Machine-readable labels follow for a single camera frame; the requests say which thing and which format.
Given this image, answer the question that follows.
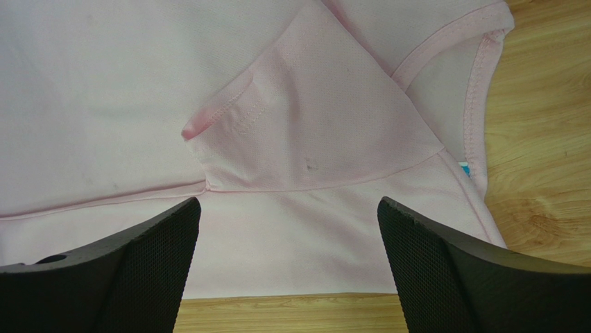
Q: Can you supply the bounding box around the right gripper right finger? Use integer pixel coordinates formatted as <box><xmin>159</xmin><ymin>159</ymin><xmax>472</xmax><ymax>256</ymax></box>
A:
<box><xmin>377</xmin><ymin>197</ymin><xmax>590</xmax><ymax>332</ymax></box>

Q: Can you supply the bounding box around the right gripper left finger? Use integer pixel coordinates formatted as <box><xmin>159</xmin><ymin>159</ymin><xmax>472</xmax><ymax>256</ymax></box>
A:
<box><xmin>1</xmin><ymin>198</ymin><xmax>201</xmax><ymax>332</ymax></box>

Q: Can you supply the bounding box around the pink t shirt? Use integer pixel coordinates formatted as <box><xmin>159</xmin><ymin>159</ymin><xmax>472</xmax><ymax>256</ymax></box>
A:
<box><xmin>1</xmin><ymin>1</ymin><xmax>514</xmax><ymax>298</ymax></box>

